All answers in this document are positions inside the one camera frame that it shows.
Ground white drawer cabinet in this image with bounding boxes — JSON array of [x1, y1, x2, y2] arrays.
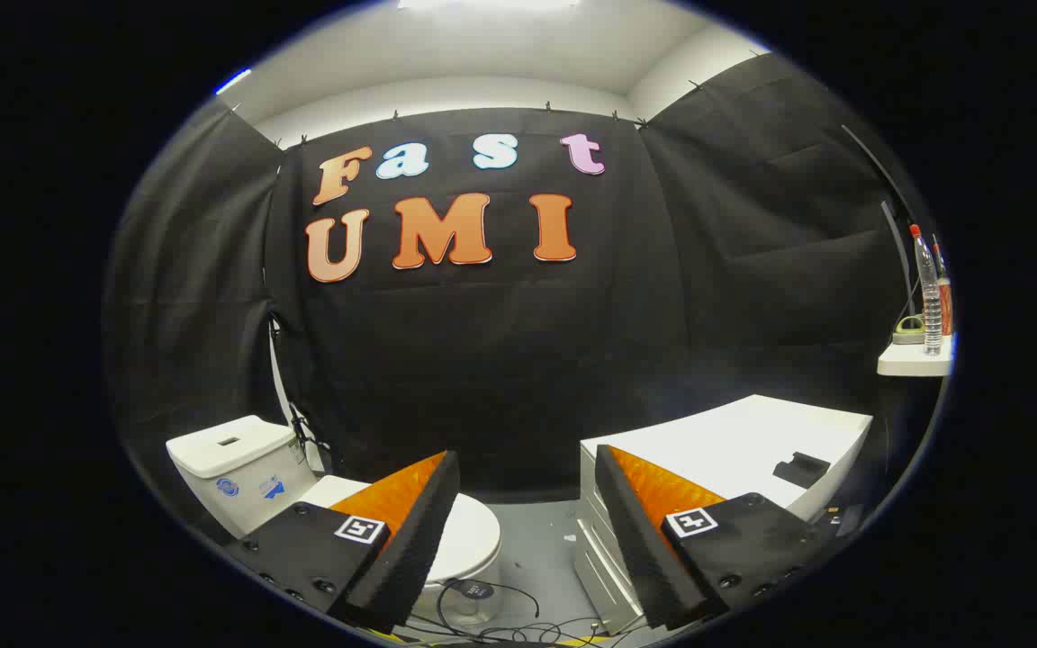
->
[[573, 394, 875, 636]]

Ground white toilet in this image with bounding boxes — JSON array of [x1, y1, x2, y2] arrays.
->
[[166, 414, 501, 626]]

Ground white wall shelf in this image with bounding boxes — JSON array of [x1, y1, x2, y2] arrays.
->
[[877, 333, 957, 377]]

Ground red bottle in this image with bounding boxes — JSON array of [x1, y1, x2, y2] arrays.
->
[[933, 236, 954, 339]]

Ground black backdrop cloth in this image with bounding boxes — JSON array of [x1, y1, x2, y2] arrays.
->
[[104, 54, 933, 545]]

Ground white toilet lid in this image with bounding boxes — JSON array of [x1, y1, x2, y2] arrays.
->
[[298, 475, 503, 588]]

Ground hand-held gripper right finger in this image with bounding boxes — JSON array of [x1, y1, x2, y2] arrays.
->
[[594, 444, 831, 632]]

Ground tangled black cables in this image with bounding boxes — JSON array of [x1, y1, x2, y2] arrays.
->
[[433, 576, 629, 645]]

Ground clear red-capped water bottle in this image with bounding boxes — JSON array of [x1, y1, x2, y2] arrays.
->
[[909, 223, 944, 356]]

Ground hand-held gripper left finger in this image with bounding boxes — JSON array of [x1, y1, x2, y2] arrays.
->
[[226, 450, 463, 635]]

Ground small black flat device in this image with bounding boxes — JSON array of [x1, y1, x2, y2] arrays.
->
[[772, 452, 833, 490]]

